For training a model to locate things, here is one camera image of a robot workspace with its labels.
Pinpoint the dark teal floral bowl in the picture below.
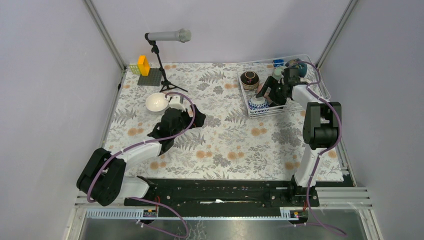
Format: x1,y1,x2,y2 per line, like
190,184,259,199
285,58,308,78

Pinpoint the small blue block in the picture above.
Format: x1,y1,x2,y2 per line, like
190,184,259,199
272,58,284,68

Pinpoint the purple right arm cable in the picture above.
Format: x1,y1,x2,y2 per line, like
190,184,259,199
291,60,349,239

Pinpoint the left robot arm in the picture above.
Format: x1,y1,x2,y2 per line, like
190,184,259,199
76,108,206,206

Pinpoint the grey microphone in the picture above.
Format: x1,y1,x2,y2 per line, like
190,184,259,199
145,28,192,43

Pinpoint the blue white patterned bowl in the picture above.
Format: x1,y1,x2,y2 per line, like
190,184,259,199
247,96,269,115

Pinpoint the pale green toy block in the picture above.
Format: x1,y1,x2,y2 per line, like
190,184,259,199
128,64,141,75

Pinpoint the yellow toy block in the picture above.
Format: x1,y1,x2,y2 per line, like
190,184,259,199
137,55,150,77

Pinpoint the plain white bowl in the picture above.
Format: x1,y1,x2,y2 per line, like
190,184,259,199
145,92,169,115

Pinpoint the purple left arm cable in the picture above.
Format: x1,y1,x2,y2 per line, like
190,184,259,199
86,92,197,239

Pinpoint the pink patterned bowl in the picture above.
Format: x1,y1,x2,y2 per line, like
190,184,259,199
256,83,270,98

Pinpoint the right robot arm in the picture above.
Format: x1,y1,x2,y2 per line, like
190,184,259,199
180,67,341,206

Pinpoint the grey building base plate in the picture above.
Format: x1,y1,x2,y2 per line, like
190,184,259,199
137,68,163,87

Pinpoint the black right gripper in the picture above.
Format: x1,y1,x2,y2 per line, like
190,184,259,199
255,76,288,110

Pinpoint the black gold striped bowl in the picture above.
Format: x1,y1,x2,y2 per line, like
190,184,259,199
240,71,260,91

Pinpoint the pale green ceramic bowl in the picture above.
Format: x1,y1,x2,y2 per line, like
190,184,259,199
271,66,286,81

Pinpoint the white wire dish rack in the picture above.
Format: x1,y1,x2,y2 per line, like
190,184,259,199
235,54,331,118

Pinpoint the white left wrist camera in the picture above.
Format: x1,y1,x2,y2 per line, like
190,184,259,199
166,95,186,112

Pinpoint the black microphone tripod stand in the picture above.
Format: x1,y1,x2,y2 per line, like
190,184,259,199
145,38,188,92

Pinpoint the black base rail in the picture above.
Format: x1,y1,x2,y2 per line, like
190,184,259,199
144,178,320,218

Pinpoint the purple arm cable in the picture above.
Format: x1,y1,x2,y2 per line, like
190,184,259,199
291,60,349,239
86,92,197,239

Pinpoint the floral patterned table mat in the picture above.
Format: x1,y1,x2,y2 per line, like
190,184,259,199
104,63,343,182

